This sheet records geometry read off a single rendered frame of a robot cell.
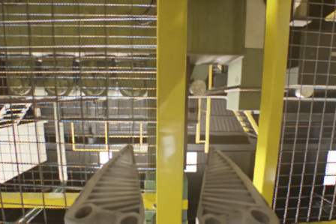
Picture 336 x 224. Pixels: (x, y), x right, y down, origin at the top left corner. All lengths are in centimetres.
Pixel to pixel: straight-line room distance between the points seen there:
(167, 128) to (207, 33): 114
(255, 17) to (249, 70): 44
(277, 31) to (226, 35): 77
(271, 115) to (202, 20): 99
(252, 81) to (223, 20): 57
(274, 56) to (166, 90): 44
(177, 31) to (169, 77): 8
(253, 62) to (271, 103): 86
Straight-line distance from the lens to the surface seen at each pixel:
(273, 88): 57
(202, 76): 336
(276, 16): 63
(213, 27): 133
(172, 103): 22
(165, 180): 27
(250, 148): 1209
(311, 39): 182
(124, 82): 121
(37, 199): 107
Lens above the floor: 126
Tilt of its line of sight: 6 degrees up
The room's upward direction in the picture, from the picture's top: 179 degrees counter-clockwise
